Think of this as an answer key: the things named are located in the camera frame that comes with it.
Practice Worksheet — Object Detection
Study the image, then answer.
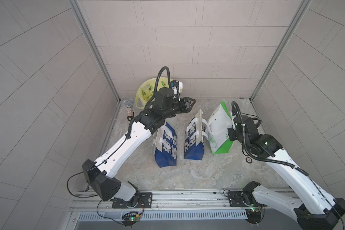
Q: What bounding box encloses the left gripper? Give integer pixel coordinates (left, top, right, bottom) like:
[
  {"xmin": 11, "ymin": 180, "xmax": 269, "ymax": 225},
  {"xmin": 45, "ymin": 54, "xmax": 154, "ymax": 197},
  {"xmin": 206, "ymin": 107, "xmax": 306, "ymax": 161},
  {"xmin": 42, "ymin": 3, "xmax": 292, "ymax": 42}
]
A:
[{"xmin": 159, "ymin": 96, "xmax": 195, "ymax": 119}]

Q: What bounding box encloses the green white paper bag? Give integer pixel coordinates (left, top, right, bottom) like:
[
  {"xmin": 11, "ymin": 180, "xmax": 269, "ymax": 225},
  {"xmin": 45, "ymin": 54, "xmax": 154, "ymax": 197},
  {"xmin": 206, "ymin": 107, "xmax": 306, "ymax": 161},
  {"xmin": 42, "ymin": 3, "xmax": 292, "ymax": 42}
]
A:
[{"xmin": 208, "ymin": 101, "xmax": 233, "ymax": 154}]

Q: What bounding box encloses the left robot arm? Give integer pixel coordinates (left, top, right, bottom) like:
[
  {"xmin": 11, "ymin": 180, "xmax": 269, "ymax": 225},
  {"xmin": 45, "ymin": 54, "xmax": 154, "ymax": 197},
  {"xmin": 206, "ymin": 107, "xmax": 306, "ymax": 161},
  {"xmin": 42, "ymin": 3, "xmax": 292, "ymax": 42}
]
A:
[{"xmin": 82, "ymin": 97, "xmax": 196, "ymax": 207}]

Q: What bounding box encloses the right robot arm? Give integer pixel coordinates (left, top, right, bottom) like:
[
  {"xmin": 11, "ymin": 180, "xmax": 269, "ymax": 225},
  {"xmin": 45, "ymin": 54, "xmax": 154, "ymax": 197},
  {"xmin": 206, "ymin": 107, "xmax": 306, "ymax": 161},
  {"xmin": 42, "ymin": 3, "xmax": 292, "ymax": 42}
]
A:
[{"xmin": 228, "ymin": 115, "xmax": 345, "ymax": 230}]

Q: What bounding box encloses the yellow-green bin liner bag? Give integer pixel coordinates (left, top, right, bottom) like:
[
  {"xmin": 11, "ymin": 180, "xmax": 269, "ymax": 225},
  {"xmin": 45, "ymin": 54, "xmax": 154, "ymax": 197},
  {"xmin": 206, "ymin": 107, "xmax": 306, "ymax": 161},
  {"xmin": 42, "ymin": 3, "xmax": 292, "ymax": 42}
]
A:
[{"xmin": 134, "ymin": 77, "xmax": 184, "ymax": 109}]

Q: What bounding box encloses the cream trash bin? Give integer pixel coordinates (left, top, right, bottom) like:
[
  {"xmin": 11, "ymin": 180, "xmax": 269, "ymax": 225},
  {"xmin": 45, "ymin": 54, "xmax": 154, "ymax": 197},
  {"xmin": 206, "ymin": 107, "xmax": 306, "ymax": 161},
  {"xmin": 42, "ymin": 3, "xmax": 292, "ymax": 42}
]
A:
[{"xmin": 136, "ymin": 77, "xmax": 184, "ymax": 110}]

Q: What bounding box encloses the right circuit board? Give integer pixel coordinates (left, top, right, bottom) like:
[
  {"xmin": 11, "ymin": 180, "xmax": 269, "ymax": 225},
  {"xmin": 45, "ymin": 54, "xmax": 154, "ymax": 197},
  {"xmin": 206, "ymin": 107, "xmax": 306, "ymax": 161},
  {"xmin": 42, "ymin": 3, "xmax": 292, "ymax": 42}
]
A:
[{"xmin": 245, "ymin": 209, "xmax": 263, "ymax": 225}]

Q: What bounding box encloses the circuit board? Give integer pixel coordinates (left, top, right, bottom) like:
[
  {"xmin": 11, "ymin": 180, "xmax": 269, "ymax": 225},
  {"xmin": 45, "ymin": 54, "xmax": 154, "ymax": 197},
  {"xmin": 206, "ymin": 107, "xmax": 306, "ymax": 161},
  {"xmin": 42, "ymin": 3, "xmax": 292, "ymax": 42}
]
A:
[
  {"xmin": 245, "ymin": 209, "xmax": 263, "ymax": 225},
  {"xmin": 122, "ymin": 211, "xmax": 141, "ymax": 226}
]

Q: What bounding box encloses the left circuit board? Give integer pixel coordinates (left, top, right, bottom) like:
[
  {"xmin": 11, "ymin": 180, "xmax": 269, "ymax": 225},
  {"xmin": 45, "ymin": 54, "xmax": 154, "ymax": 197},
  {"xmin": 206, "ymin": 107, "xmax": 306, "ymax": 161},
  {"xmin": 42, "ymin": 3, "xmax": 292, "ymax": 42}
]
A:
[{"xmin": 122, "ymin": 211, "xmax": 141, "ymax": 226}]

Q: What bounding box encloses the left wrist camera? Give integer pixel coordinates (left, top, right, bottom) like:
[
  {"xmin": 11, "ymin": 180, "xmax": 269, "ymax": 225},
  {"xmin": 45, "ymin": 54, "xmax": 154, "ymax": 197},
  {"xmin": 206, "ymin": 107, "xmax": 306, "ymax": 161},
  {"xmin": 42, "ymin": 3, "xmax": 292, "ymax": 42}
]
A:
[{"xmin": 169, "ymin": 80, "xmax": 183, "ymax": 95}]

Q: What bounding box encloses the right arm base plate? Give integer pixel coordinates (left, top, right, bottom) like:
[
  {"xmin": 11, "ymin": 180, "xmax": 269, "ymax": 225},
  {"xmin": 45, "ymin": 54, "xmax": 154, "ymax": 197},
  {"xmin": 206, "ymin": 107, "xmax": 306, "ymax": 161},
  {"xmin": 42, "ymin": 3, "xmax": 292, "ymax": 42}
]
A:
[{"xmin": 223, "ymin": 190, "xmax": 262, "ymax": 208}]

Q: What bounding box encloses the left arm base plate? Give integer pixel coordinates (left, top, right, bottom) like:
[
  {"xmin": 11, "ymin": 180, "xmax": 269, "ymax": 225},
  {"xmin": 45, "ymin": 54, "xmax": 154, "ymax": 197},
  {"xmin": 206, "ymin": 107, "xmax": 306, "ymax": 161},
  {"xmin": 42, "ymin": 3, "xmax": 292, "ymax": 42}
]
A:
[{"xmin": 112, "ymin": 192, "xmax": 153, "ymax": 209}]

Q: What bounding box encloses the aluminium rail frame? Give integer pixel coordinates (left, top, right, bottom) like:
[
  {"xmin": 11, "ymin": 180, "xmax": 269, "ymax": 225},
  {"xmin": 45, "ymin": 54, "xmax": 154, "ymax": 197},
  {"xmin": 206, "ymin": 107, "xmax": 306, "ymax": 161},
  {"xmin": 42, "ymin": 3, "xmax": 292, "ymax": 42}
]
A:
[{"xmin": 61, "ymin": 188, "xmax": 297, "ymax": 230}]

